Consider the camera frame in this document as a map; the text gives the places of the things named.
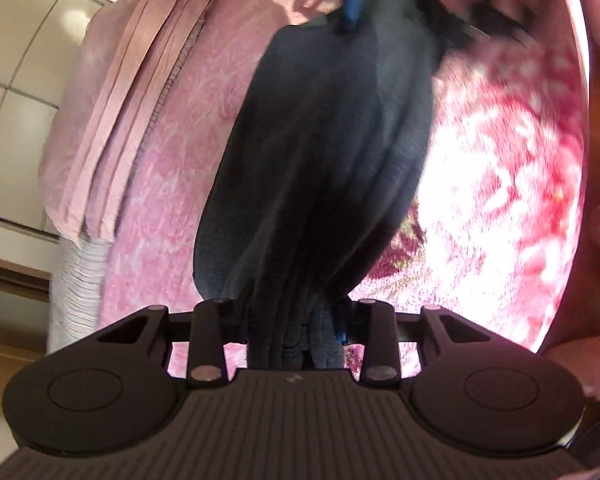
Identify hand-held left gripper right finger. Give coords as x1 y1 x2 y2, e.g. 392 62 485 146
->
332 299 492 390

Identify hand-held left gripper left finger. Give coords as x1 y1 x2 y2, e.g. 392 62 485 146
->
95 299 254 390

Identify dark navy garment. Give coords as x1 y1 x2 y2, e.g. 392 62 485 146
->
192 0 468 371

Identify pink patterned blanket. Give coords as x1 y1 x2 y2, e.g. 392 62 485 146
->
97 0 590 382

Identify pink pleated bed sheet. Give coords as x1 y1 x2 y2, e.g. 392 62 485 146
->
37 0 227 242

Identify white panelled wardrobe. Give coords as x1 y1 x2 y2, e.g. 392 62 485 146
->
0 0 148 413

